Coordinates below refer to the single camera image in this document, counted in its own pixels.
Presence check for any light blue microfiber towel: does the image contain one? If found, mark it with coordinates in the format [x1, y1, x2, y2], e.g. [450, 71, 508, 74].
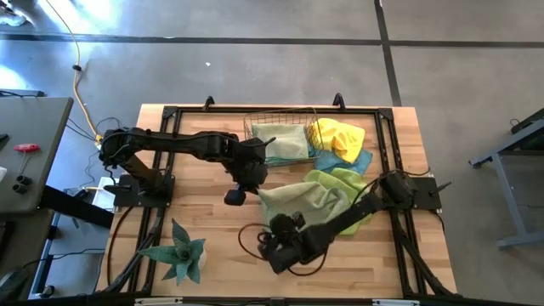
[264, 144, 318, 167]

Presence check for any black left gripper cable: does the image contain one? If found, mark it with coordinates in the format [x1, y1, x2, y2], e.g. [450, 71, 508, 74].
[252, 135, 278, 149]

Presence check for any black table beam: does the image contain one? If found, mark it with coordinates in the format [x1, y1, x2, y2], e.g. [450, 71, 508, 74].
[40, 184, 116, 230]

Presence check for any pale green microfiber towel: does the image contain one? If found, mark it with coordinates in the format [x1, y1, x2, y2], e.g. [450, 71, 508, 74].
[251, 122, 311, 162]

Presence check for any black floor cable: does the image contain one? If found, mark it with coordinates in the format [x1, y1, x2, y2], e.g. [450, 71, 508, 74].
[63, 115, 125, 189]

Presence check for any white frame bracket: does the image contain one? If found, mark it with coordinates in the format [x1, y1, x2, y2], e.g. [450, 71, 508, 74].
[372, 298, 421, 306]
[134, 297, 184, 305]

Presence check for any grey side table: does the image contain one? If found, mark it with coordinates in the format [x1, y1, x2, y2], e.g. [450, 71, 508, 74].
[0, 96, 75, 213]

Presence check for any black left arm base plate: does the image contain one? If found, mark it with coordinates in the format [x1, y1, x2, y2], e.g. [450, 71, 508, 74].
[104, 174, 176, 209]

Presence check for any lime green cloth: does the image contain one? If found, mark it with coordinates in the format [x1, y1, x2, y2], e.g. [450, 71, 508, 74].
[256, 179, 354, 233]

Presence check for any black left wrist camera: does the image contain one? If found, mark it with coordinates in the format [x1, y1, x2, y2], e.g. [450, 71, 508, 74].
[224, 185, 248, 208]

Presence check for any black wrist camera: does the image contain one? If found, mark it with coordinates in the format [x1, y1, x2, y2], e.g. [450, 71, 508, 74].
[224, 185, 248, 208]
[266, 249, 301, 275]

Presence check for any black aluminium table frame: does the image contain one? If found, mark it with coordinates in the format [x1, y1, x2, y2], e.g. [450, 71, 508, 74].
[96, 93, 459, 298]

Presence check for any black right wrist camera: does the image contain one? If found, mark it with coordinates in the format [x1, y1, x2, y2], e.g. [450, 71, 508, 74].
[266, 249, 301, 275]

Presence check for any black table cable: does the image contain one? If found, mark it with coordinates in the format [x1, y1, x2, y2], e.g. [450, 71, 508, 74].
[105, 206, 136, 286]

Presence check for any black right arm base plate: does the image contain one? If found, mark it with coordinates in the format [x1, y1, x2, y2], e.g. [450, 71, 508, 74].
[380, 176, 452, 213]

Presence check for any white box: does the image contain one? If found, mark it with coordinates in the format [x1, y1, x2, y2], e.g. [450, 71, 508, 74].
[91, 176, 121, 213]

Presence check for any wire basket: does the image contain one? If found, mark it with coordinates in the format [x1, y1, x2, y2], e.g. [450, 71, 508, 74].
[242, 107, 325, 169]

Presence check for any teal blue microfiber towel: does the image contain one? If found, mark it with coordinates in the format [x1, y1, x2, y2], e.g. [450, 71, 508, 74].
[314, 148, 374, 178]

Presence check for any yellow microfiber towel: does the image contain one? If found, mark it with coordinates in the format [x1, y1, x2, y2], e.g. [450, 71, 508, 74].
[311, 117, 367, 165]

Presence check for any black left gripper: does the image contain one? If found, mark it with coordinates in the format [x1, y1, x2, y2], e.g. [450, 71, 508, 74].
[236, 158, 270, 198]

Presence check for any blue-grey metal table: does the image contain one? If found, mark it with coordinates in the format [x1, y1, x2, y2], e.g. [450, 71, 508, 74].
[468, 106, 544, 251]

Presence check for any person's foot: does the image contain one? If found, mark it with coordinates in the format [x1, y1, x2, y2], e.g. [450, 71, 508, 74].
[0, 4, 27, 28]

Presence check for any red-handled T-handle tool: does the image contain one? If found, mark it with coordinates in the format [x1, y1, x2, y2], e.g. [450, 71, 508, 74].
[13, 143, 41, 176]

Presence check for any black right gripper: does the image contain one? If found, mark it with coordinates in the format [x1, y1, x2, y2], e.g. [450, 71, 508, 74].
[264, 212, 332, 264]

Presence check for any yellow power cable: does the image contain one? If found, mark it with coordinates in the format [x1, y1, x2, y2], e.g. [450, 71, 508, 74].
[43, 0, 107, 142]

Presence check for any green succulent in white pot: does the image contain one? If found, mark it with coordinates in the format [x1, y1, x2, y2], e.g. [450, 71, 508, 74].
[135, 218, 208, 286]

